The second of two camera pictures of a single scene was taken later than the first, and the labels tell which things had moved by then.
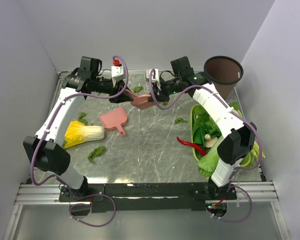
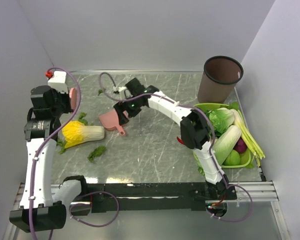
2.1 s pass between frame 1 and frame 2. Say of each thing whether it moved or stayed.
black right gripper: moved
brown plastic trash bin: stayed
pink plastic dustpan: stayed
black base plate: stayed
